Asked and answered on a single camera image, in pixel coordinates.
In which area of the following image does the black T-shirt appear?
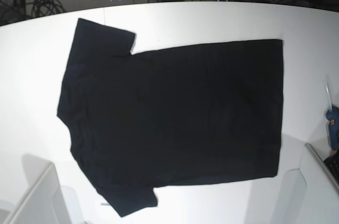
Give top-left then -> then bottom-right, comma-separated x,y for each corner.
57,19 -> 284,217

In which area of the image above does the blue glue gun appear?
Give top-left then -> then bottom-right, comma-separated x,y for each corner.
323,80 -> 338,154

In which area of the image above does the black keyboard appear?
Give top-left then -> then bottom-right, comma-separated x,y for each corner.
324,153 -> 339,183

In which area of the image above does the white left bin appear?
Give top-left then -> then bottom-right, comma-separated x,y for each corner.
1,154 -> 85,223

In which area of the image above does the white bin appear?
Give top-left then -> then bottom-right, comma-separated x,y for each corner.
1,154 -> 85,223
272,144 -> 338,223

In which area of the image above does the white right bin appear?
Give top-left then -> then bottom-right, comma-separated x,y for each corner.
272,144 -> 338,223

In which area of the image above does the coiled black cable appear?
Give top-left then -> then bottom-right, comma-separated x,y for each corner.
31,0 -> 67,19

